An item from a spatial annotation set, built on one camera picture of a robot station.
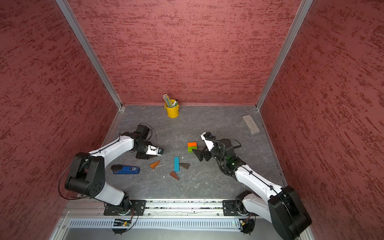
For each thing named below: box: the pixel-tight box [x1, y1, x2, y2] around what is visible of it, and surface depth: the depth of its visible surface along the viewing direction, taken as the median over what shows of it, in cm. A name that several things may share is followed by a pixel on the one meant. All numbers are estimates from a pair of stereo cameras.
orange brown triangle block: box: [149, 160, 161, 170], surface depth 89 cm
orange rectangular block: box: [187, 142, 198, 147], surface depth 98 cm
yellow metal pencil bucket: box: [164, 103, 180, 119], surface depth 112 cm
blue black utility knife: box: [111, 165, 141, 174], surface depth 85 cm
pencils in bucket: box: [161, 93, 177, 108], surface depth 108 cm
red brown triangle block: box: [169, 171, 180, 181], surface depth 87 cm
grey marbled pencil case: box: [242, 114, 260, 135], surface depth 108 cm
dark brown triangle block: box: [179, 163, 190, 170], surface depth 89 cm
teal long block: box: [174, 156, 180, 172], surface depth 89 cm
